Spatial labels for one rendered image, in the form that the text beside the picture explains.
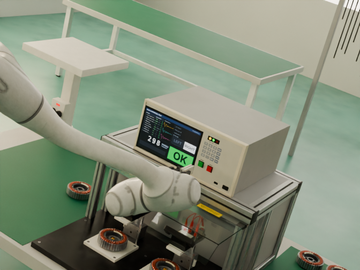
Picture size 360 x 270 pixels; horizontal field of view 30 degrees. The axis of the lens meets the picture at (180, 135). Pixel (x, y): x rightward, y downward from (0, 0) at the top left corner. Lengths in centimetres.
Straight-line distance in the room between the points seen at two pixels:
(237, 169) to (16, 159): 117
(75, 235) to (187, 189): 80
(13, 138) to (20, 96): 162
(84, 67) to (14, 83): 137
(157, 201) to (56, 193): 104
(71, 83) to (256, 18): 598
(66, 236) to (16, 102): 98
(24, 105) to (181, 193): 50
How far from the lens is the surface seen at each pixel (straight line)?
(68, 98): 345
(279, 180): 263
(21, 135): 337
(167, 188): 189
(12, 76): 169
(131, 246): 258
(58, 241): 254
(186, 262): 255
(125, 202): 197
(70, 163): 317
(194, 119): 239
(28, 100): 172
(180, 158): 244
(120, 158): 184
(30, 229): 262
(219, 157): 235
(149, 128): 249
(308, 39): 890
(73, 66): 304
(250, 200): 240
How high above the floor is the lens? 213
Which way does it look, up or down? 21 degrees down
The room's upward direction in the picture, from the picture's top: 15 degrees clockwise
